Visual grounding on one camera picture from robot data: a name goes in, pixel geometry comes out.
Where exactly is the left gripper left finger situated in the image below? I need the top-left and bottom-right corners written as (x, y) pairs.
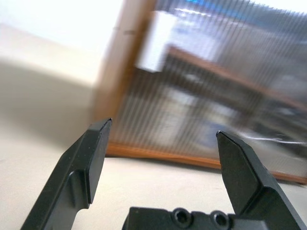
top-left (20, 117), bottom-right (114, 230)

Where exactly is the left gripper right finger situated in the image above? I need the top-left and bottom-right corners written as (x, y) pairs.
top-left (215, 130), bottom-right (307, 230)

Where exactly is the ribbed clear sliding door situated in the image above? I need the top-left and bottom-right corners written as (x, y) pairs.
top-left (109, 0), bottom-right (307, 176)

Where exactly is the white door handle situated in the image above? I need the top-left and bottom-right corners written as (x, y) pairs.
top-left (135, 10), bottom-right (178, 73)

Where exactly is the wooden cabinet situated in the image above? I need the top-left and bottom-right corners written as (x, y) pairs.
top-left (92, 0), bottom-right (307, 185)

